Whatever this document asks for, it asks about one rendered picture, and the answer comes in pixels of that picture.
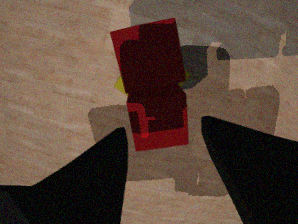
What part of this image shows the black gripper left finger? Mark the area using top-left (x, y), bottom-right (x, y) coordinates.
top-left (0, 128), bottom-right (129, 224)

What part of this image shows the dark red cube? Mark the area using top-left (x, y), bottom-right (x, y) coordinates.
top-left (126, 83), bottom-right (188, 152)
top-left (110, 19), bottom-right (186, 93)

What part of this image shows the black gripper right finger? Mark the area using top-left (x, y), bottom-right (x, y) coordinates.
top-left (201, 116), bottom-right (298, 224)

